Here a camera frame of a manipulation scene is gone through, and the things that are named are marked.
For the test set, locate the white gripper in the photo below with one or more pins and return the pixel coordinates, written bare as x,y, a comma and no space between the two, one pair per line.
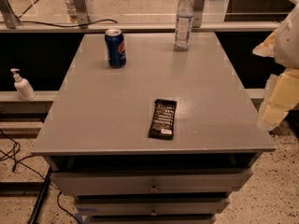
289,44

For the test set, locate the clear plastic water bottle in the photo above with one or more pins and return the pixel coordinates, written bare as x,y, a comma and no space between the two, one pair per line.
183,25

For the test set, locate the white pump lotion bottle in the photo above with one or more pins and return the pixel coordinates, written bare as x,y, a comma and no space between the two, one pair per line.
22,85

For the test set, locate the black snack bar wrapper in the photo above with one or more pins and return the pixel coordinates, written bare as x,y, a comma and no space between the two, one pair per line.
163,118

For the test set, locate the grey drawer cabinet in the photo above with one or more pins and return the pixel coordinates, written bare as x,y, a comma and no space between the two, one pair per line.
100,119

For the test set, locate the blue pepsi soda can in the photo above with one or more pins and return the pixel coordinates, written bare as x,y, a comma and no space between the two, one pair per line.
115,48

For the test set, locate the lower grey drawer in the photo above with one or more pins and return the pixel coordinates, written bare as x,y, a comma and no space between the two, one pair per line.
152,207

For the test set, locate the grey drawer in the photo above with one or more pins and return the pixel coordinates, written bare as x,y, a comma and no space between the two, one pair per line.
112,183
152,207

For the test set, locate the upper grey drawer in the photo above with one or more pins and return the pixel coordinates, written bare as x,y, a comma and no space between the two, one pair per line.
112,183

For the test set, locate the left metal bracket post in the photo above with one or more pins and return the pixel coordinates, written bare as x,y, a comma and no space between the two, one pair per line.
82,13

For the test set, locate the black floor rail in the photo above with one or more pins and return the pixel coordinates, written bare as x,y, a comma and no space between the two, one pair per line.
42,194

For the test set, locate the far left metal post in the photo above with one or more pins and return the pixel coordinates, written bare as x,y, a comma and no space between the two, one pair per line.
10,19

